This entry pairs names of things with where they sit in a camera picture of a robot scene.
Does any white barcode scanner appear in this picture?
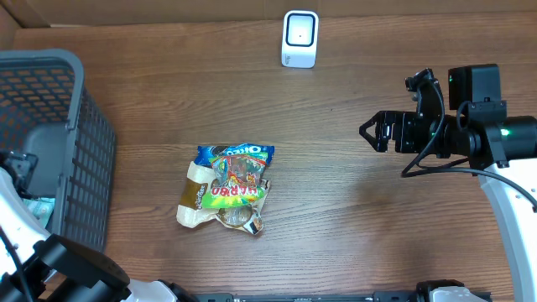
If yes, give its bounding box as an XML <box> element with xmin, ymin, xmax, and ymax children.
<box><xmin>281</xmin><ymin>10</ymin><xmax>319</xmax><ymax>69</ymax></box>

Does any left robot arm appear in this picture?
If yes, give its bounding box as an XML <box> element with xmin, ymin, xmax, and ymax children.
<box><xmin>1</xmin><ymin>151</ymin><xmax>197</xmax><ymax>302</ymax></box>

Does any mint green wipes pack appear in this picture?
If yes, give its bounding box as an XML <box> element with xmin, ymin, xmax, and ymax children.
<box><xmin>23</xmin><ymin>197</ymin><xmax>55</xmax><ymax>228</ymax></box>

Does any beige brown cookie bag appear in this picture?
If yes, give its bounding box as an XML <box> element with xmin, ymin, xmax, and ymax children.
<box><xmin>176</xmin><ymin>161</ymin><xmax>266</xmax><ymax>235</ymax></box>

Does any Haribo gummy worms bag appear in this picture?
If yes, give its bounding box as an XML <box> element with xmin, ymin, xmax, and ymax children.
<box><xmin>201</xmin><ymin>152</ymin><xmax>269</xmax><ymax>209</ymax></box>

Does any blue Oreo cookie pack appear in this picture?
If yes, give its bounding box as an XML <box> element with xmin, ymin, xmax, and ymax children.
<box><xmin>194</xmin><ymin>143</ymin><xmax>275</xmax><ymax>167</ymax></box>

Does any grey plastic basket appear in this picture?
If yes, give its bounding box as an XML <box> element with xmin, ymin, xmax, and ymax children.
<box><xmin>1</xmin><ymin>49</ymin><xmax>117</xmax><ymax>252</ymax></box>

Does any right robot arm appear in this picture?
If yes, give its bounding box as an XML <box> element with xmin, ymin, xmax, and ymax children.
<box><xmin>359</xmin><ymin>64</ymin><xmax>536</xmax><ymax>301</ymax></box>

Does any cardboard back wall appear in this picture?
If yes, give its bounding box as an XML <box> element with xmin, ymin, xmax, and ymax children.
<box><xmin>1</xmin><ymin>0</ymin><xmax>536</xmax><ymax>28</ymax></box>

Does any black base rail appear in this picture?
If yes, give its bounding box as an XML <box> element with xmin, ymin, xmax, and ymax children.
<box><xmin>188</xmin><ymin>279</ymin><xmax>493</xmax><ymax>302</ymax></box>

